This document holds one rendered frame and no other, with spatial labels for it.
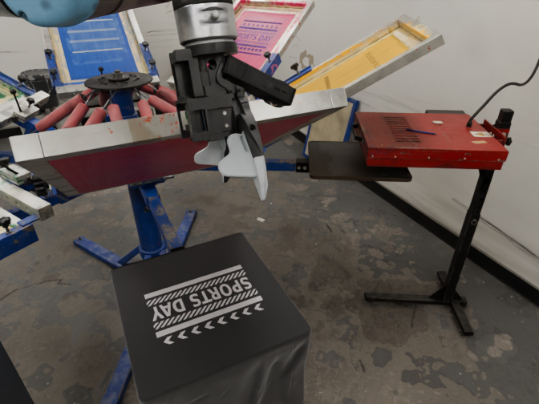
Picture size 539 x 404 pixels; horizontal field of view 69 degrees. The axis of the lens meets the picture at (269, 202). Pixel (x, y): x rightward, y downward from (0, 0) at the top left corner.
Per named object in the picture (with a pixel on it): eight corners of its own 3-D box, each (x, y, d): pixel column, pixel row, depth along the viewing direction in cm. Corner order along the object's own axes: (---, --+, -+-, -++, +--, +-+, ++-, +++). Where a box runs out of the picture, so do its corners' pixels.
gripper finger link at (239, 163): (228, 209, 49) (205, 146, 51) (271, 199, 51) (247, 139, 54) (233, 199, 46) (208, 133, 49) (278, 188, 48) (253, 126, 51)
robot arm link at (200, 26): (222, 14, 54) (244, -1, 47) (227, 49, 56) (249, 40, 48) (168, 17, 52) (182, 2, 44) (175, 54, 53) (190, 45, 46)
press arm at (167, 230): (229, 345, 109) (228, 331, 106) (209, 353, 107) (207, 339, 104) (142, 166, 204) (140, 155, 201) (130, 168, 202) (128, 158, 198)
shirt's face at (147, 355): (310, 330, 103) (311, 329, 103) (141, 401, 87) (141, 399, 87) (240, 233, 140) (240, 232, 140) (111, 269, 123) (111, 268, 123)
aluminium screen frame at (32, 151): (349, 105, 78) (344, 86, 78) (14, 162, 56) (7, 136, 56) (233, 162, 151) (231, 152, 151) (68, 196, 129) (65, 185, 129)
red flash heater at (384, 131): (470, 133, 205) (476, 111, 199) (510, 174, 166) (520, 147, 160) (352, 131, 209) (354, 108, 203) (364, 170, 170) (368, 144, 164)
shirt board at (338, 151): (392, 156, 212) (395, 143, 208) (410, 194, 178) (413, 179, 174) (149, 150, 220) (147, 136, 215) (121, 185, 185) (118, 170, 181)
